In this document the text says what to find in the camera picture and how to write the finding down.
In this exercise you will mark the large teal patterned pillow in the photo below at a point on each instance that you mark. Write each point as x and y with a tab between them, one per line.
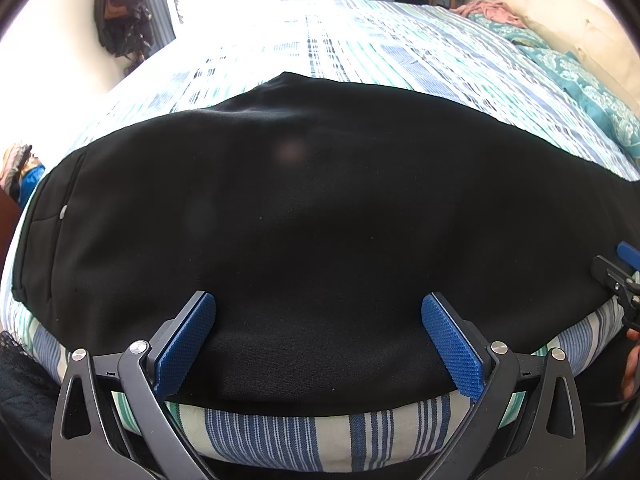
580	80

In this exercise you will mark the coat rack with dark coats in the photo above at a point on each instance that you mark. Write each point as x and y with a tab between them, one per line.
120	15

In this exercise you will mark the dark wooden cabinet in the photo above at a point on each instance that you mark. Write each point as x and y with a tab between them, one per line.
7	220

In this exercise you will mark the colourful clothes pile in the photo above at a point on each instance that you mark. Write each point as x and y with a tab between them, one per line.
22	170

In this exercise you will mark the pink garment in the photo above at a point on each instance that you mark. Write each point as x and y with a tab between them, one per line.
487	10

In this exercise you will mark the narrow blue curtain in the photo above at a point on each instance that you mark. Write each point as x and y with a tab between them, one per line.
165	5

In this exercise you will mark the person's right hand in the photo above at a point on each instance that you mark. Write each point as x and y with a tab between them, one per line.
631	370

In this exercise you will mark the person's dark clothing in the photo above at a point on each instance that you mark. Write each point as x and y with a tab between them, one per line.
20	385

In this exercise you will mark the small teal patterned pillow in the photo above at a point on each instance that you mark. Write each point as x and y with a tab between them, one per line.
505	30

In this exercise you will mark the striped bed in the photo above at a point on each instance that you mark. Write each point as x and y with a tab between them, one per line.
350	35

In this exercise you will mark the cream padded headboard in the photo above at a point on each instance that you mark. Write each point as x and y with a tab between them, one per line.
575	15

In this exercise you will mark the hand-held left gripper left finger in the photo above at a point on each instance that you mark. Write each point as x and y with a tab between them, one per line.
185	345

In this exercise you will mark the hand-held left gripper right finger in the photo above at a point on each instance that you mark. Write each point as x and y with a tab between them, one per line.
452	345

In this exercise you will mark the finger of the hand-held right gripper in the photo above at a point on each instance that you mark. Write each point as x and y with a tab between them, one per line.
607	272
629	253

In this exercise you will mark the black pants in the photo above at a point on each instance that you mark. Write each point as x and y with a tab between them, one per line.
325	210

